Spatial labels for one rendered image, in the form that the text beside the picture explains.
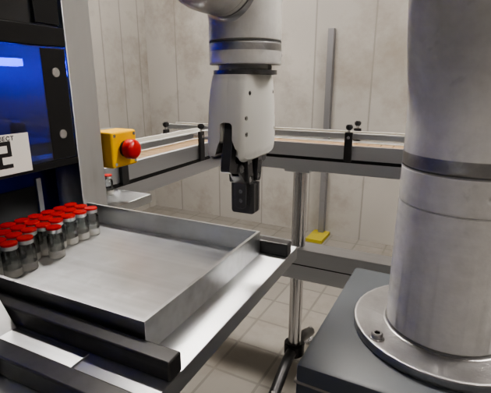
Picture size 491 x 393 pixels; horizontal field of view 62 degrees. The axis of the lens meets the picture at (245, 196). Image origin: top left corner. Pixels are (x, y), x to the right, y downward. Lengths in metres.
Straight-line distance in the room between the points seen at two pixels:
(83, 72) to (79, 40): 0.05
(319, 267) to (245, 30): 1.12
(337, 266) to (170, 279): 0.99
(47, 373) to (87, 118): 0.51
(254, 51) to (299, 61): 2.62
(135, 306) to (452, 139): 0.36
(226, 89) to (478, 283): 0.31
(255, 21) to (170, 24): 3.21
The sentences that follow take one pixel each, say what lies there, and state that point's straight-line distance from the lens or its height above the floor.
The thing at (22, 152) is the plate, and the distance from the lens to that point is 0.72.
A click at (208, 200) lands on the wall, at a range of 3.59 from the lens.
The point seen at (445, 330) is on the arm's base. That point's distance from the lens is 0.45.
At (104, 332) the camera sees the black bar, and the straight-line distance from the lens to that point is 0.42.
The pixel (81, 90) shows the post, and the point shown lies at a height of 1.11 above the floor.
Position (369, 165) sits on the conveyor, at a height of 0.88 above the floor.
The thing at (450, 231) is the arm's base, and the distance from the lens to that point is 0.41.
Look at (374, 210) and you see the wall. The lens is 3.05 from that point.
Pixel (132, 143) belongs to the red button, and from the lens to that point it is 0.84.
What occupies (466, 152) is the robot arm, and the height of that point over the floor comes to 1.07.
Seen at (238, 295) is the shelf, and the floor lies 0.88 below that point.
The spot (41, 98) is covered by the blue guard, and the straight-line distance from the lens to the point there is 0.74.
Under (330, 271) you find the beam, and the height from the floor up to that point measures 0.49.
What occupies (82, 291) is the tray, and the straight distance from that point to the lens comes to 0.54.
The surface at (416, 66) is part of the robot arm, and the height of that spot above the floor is 1.14.
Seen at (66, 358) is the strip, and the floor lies 0.88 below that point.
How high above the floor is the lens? 1.12
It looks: 16 degrees down
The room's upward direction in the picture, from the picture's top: straight up
